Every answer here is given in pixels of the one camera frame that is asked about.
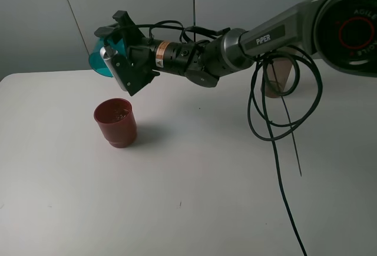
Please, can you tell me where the red plastic cup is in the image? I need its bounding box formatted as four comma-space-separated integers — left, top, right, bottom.
94, 98, 137, 148

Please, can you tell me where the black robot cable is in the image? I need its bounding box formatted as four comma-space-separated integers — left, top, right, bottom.
135, 20, 323, 256

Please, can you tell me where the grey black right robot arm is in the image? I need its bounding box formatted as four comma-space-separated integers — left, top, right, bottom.
95, 0, 376, 94

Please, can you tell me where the smoky transparent water bottle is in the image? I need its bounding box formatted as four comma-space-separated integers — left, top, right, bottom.
264, 58, 293, 98

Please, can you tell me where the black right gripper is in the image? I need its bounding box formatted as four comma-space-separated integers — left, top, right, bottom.
94, 10, 191, 76

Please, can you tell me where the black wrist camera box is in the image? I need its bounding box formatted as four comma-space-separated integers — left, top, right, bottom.
100, 45, 160, 96

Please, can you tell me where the teal translucent cup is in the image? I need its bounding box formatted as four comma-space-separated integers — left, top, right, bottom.
88, 36, 127, 78

